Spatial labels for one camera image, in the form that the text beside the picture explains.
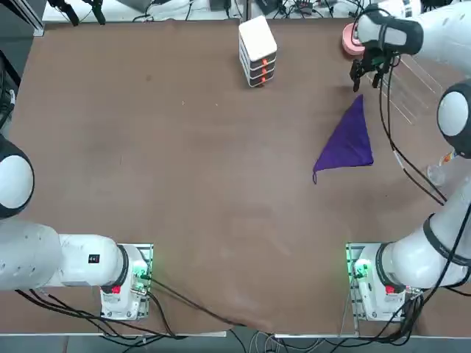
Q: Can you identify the clear bottle blue cap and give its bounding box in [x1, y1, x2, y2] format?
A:
[426, 150, 459, 185]

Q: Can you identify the clear acrylic stepped rack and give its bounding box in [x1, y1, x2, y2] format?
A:
[378, 54, 445, 126]

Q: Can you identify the black cable across table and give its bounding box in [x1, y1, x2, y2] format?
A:
[149, 277, 240, 328]

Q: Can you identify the purple cloth towel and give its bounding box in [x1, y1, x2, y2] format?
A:
[312, 94, 375, 185]

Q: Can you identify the white mini drawer cabinet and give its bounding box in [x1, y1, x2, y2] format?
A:
[238, 15, 278, 89]

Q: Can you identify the black tripod leg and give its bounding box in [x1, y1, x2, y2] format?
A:
[47, 0, 80, 27]
[82, 0, 107, 26]

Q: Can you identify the silver aluminium profile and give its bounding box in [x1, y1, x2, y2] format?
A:
[7, 0, 46, 37]

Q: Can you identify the pink bowl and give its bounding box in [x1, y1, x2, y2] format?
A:
[341, 22, 369, 59]

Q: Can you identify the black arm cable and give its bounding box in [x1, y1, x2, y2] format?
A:
[378, 54, 448, 206]

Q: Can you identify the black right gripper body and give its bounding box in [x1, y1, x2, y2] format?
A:
[355, 49, 398, 71]

